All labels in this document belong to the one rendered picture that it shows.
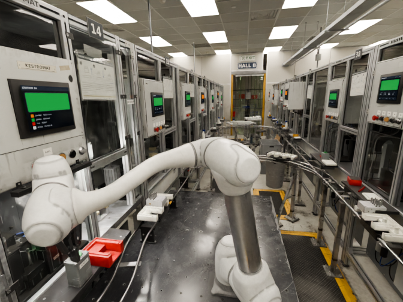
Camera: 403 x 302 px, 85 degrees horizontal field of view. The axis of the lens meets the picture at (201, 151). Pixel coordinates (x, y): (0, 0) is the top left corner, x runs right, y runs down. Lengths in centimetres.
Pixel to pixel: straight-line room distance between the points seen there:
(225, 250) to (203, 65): 885
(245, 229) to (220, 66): 888
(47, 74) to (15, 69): 12
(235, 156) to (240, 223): 28
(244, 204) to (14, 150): 81
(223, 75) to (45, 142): 874
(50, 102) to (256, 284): 108
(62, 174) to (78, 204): 15
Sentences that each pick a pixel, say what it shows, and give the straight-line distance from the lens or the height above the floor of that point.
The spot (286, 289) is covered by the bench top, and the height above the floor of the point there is 68.
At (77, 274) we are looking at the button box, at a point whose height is 98.
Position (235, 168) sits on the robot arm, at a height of 145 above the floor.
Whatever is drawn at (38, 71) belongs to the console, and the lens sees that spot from 107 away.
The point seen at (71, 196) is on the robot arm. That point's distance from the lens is 67.
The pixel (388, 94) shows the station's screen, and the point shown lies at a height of 165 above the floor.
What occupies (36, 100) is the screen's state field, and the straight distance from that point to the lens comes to 101.
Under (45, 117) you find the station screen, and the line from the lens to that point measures 103.
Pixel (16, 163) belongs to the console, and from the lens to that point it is 98.
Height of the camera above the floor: 166
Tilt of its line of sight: 14 degrees down
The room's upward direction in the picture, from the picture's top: 1 degrees counter-clockwise
